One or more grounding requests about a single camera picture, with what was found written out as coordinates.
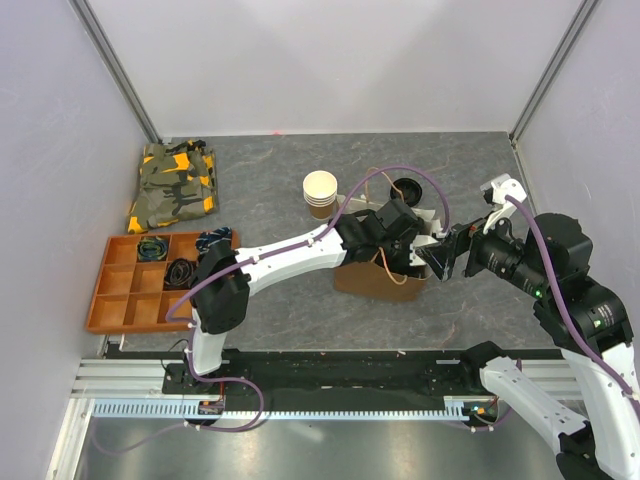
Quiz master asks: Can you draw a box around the stack of paper cups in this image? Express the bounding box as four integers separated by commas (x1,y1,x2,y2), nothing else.
302,170,338,220

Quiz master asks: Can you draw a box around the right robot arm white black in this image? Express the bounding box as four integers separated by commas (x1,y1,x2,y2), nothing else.
410,209,639,479

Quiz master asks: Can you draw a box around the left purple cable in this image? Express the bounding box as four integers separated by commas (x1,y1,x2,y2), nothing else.
164,165,451,386

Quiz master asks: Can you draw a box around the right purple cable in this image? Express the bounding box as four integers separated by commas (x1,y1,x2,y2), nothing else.
504,194,640,401

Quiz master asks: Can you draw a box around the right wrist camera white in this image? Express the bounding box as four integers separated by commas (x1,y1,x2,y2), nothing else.
480,174,527,234

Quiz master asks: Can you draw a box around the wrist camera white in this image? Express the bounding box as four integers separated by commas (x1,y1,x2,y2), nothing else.
480,174,527,234
409,208,447,267

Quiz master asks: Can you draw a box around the camouflage cloth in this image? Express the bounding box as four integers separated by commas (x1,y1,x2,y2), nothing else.
127,139,218,234

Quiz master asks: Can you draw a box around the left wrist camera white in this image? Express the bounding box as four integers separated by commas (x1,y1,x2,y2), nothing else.
409,208,447,267

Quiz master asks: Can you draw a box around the orange wooden compartment tray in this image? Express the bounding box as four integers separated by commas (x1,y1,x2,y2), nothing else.
86,231,200,335

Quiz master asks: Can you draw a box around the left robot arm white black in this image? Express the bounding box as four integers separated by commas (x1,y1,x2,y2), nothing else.
176,199,437,393

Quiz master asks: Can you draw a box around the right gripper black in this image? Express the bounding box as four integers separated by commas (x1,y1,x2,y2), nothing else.
415,202,553,295

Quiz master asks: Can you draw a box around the brown paper bag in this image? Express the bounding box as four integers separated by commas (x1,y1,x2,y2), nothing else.
334,167,433,302

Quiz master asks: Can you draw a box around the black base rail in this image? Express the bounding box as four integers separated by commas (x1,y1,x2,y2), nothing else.
162,342,506,414

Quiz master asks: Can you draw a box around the purple cable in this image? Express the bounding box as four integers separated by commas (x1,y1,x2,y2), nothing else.
504,194,640,401
164,165,451,386

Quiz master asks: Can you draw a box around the white slotted cable duct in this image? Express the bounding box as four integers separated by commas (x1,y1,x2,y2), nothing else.
93,398,469,421

